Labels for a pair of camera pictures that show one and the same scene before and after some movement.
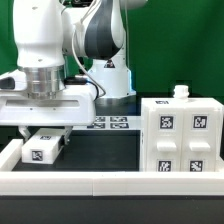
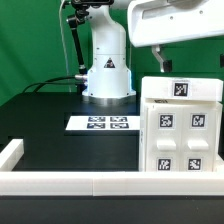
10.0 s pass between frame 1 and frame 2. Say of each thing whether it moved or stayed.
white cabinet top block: moved
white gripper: moved
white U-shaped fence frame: stayed
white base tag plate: stayed
